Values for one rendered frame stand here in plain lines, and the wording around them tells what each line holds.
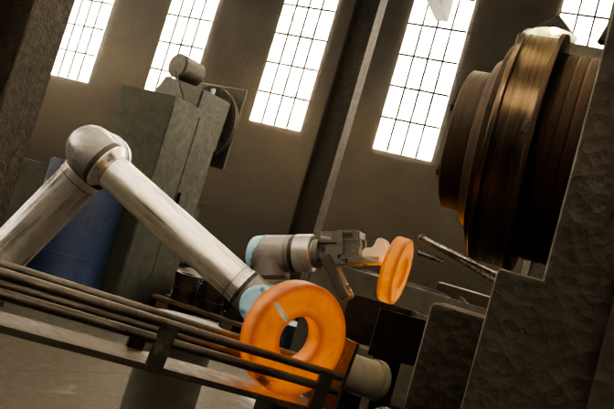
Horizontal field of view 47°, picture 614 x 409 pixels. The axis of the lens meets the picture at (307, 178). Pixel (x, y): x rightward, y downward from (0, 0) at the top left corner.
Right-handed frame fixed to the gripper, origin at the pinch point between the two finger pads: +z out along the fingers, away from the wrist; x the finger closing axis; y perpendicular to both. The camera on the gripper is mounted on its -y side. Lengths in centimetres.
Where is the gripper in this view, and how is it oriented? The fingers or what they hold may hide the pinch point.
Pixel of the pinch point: (396, 261)
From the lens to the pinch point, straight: 163.9
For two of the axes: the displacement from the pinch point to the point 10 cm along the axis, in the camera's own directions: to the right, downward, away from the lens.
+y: 0.3, -9.8, 1.9
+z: 9.4, -0.4, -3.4
